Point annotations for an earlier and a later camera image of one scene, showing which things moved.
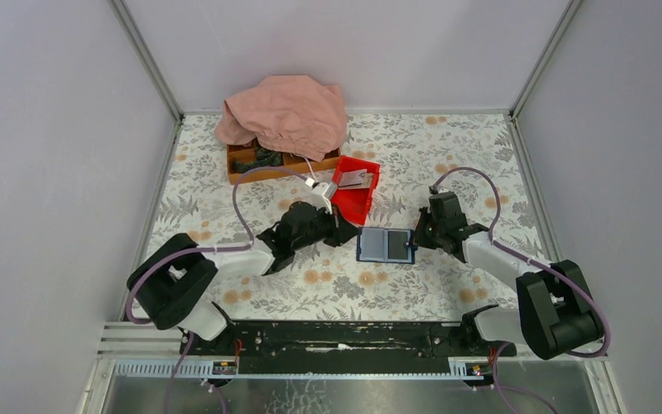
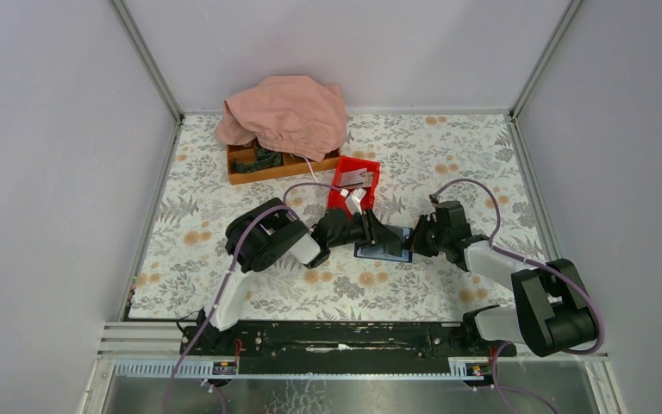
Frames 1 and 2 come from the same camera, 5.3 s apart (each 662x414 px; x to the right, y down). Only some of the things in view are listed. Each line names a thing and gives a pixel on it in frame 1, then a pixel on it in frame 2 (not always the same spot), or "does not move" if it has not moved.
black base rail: [344, 347] does not move
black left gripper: [340, 230] -> [372, 231]
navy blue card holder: [385, 245] does not move
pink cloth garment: [290, 112] does not move
